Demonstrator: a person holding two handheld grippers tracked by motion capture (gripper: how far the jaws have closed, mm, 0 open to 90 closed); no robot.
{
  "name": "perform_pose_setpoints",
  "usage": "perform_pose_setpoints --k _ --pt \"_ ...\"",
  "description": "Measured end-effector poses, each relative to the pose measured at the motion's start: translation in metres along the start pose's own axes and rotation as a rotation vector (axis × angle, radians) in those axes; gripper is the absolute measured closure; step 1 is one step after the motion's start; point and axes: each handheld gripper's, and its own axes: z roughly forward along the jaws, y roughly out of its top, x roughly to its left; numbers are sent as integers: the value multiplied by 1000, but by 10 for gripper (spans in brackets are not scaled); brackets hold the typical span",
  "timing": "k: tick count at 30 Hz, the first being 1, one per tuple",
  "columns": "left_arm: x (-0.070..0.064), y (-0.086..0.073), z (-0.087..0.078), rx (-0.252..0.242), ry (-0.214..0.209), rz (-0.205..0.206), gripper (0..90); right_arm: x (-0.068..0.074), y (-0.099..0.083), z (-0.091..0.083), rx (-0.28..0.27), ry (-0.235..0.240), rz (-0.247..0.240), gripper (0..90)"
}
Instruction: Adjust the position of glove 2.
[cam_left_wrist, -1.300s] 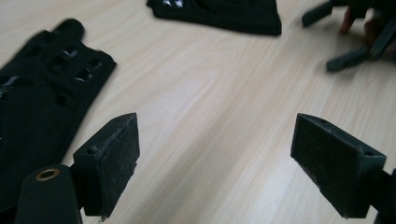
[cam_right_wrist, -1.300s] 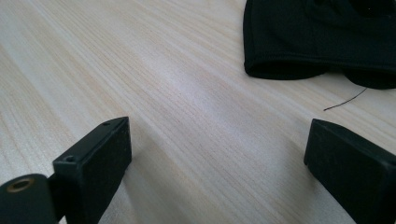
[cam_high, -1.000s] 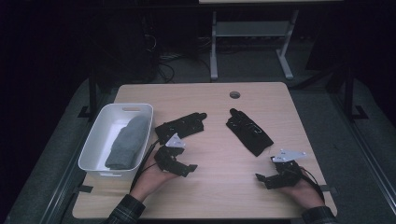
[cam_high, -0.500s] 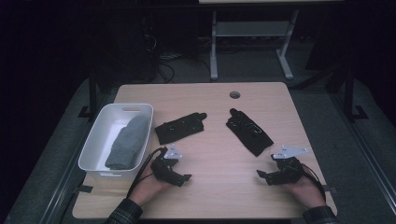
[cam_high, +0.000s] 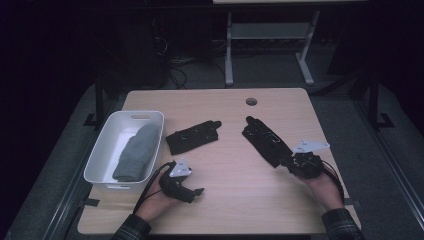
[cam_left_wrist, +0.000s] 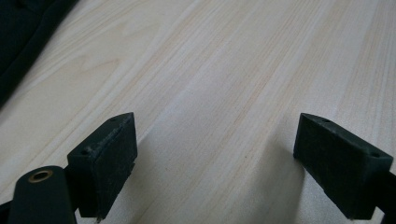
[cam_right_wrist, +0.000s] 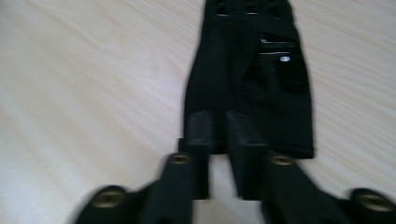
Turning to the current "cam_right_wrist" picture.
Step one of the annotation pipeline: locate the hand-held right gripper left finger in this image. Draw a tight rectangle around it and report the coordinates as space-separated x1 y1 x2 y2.
177 110 217 201

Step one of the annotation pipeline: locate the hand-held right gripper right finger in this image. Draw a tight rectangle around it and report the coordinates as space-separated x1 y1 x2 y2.
226 110 269 201

